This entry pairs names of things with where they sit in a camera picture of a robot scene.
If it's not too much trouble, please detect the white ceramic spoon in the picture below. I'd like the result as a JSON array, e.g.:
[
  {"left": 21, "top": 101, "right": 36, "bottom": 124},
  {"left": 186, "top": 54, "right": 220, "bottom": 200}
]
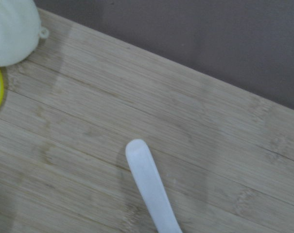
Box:
[{"left": 125, "top": 139, "right": 182, "bottom": 233}]

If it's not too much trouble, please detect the bamboo cutting board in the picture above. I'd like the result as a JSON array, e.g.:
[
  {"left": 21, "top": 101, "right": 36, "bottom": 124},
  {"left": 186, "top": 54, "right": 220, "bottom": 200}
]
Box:
[{"left": 0, "top": 10, "right": 294, "bottom": 233}]

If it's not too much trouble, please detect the white onion half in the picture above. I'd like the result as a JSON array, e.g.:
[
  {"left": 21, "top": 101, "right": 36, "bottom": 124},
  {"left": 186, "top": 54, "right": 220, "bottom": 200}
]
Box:
[{"left": 0, "top": 0, "right": 50, "bottom": 67}]

